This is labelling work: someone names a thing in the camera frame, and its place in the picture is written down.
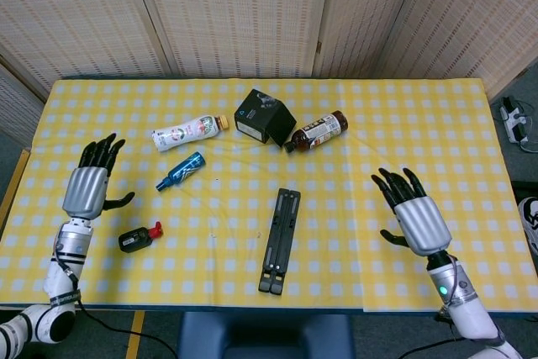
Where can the white power strip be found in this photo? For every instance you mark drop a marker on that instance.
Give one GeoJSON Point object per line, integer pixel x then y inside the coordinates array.
{"type": "Point", "coordinates": [513, 121]}

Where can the brown tea bottle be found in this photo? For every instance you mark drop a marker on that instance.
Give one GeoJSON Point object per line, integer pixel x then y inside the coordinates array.
{"type": "Point", "coordinates": [319, 130]}

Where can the black cardboard box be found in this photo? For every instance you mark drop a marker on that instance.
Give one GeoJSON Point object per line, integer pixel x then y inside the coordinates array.
{"type": "Point", "coordinates": [260, 117]}

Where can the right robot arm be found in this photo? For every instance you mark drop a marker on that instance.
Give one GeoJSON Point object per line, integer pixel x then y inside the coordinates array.
{"type": "Point", "coordinates": [466, 313]}

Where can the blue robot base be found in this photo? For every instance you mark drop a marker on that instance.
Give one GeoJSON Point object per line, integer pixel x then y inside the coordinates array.
{"type": "Point", "coordinates": [265, 338]}

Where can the blue spray bottle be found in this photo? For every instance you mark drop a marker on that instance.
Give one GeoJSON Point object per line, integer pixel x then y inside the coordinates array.
{"type": "Point", "coordinates": [183, 172]}

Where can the woven folding screen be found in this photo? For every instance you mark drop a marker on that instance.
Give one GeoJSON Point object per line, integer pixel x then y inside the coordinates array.
{"type": "Point", "coordinates": [231, 6]}

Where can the black bottle with red cap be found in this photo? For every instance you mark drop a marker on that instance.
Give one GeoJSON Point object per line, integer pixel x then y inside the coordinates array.
{"type": "Point", "coordinates": [134, 240]}

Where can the white yogurt drink bottle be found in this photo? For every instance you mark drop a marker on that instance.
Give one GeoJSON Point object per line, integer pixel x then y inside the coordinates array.
{"type": "Point", "coordinates": [185, 134]}

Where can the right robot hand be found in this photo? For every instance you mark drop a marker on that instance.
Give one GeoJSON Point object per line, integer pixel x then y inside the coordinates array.
{"type": "Point", "coordinates": [422, 224]}

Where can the yellow checkered tablecloth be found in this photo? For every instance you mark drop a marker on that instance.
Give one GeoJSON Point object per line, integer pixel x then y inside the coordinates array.
{"type": "Point", "coordinates": [336, 207]}

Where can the brass screen hinge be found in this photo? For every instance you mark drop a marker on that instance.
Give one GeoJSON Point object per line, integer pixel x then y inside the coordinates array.
{"type": "Point", "coordinates": [319, 46]}

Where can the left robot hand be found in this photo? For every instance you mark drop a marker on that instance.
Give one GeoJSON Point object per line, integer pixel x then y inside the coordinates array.
{"type": "Point", "coordinates": [84, 191]}

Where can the white black sneaker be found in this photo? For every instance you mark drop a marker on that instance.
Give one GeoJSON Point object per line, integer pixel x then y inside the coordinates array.
{"type": "Point", "coordinates": [530, 224]}

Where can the black folding laptop stand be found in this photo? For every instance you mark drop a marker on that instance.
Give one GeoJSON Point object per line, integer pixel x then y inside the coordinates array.
{"type": "Point", "coordinates": [273, 249]}

